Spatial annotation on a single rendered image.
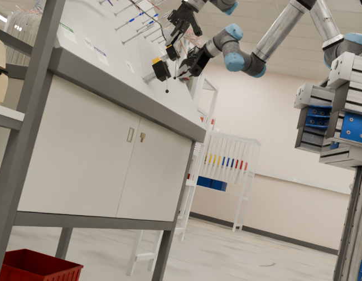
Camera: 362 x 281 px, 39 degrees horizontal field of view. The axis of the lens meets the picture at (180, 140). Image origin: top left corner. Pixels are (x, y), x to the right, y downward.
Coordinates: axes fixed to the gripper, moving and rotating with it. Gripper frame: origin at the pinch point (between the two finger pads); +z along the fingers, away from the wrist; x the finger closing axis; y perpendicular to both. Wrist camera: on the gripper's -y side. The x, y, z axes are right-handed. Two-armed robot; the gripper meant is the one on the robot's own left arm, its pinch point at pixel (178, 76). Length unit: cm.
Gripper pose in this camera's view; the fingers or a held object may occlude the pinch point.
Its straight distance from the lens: 228.1
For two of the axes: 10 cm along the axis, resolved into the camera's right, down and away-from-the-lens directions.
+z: -6.9, 4.3, 5.8
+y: 1.2, -7.2, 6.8
